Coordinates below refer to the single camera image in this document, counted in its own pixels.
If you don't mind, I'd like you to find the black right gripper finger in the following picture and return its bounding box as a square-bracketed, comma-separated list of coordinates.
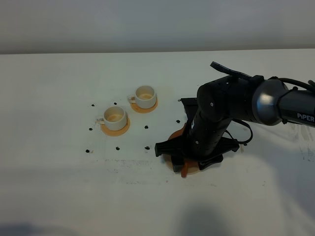
[155, 137, 185, 157]
[220, 137, 240, 154]

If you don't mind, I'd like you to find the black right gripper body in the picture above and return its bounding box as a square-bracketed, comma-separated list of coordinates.
[181, 115, 232, 170]

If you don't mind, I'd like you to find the brown clay teapot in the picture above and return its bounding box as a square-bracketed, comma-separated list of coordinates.
[168, 121, 197, 178]

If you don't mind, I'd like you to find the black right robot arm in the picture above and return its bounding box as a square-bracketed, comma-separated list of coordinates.
[155, 75, 315, 172]

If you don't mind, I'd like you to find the beige round teapot coaster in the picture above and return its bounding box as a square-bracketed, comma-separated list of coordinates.
[163, 155, 200, 178]

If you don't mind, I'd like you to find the orange coaster far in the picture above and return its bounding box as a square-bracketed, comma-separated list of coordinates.
[130, 100, 158, 114]

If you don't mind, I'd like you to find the orange coaster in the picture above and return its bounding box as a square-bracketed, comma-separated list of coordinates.
[130, 100, 158, 114]
[100, 118, 130, 137]

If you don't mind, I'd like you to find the white teacup far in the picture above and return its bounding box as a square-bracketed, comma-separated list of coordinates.
[127, 86, 157, 109]

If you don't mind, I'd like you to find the white teacup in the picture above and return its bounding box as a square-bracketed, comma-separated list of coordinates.
[127, 86, 157, 109]
[96, 106, 127, 131]

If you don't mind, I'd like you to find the white teacup near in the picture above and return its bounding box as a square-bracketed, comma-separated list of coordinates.
[96, 106, 127, 131]

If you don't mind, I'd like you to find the orange coaster near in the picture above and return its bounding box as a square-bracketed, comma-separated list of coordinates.
[100, 118, 130, 137]

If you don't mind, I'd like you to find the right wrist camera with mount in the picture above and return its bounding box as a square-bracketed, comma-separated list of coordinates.
[180, 98, 198, 122]

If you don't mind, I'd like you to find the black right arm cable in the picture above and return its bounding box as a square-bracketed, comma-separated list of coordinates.
[210, 61, 315, 146]

